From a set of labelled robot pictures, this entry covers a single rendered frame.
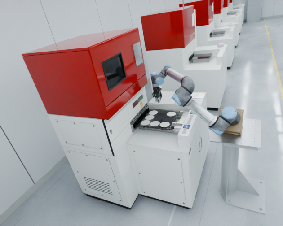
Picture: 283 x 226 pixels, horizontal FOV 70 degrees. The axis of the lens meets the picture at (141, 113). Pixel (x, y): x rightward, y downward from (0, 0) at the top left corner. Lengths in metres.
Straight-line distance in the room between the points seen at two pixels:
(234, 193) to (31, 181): 2.58
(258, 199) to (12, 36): 3.33
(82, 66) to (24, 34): 1.61
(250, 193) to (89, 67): 2.11
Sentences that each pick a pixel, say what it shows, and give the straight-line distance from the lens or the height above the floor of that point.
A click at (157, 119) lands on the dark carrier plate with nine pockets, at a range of 2.21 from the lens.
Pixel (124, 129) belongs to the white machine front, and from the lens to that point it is 2.03.
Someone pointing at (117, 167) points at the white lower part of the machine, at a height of 0.69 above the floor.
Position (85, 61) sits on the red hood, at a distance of 1.58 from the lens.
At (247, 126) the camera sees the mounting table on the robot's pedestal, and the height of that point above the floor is 0.82.
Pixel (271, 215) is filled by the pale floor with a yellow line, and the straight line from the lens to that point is 2.56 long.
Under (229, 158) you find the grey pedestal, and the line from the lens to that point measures 2.27.
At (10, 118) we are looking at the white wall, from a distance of 2.94.
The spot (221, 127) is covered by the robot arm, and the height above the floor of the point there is 0.99.
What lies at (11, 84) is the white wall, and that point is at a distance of 2.94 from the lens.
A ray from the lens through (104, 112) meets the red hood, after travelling 1.69.
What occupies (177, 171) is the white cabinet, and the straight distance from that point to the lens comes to 2.03.
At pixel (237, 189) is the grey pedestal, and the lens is 2.65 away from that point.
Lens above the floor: 2.02
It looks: 28 degrees down
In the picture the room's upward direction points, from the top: 11 degrees counter-clockwise
